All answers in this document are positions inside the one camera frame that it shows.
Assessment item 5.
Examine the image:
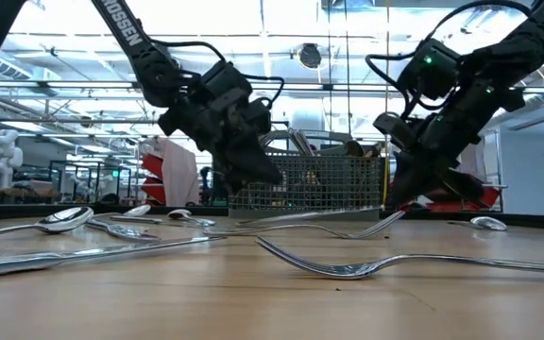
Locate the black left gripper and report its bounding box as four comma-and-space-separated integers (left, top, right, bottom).
158, 93, 285, 195

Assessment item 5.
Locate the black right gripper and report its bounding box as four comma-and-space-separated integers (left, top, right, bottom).
375, 79, 509, 209

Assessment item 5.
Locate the silver fork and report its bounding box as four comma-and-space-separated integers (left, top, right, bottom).
290, 127, 318, 157
202, 210, 406, 241
258, 127, 297, 158
255, 235, 544, 281

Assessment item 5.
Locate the metal wire cutlery basket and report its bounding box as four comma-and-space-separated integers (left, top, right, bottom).
228, 129, 385, 221

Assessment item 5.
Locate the pale pink sheet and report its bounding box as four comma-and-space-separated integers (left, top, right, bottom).
158, 137, 201, 208

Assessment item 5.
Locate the small red bin rack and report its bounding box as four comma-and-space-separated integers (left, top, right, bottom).
140, 152, 165, 207

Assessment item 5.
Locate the white robot figure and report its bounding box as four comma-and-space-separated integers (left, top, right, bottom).
0, 128, 25, 190

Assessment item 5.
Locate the yellow hanging cable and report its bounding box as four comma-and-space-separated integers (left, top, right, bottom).
382, 0, 392, 209

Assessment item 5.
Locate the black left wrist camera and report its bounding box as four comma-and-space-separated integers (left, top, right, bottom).
199, 59, 254, 103

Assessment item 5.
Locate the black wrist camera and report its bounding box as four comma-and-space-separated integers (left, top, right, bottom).
199, 59, 254, 103
396, 38, 462, 101

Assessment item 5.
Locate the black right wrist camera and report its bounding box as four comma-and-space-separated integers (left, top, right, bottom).
396, 38, 462, 101

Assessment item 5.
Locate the black hanging cord reel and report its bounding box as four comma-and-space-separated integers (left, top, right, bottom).
297, 42, 323, 70

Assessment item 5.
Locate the metal overhead frame bar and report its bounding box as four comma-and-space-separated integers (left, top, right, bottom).
0, 78, 544, 94

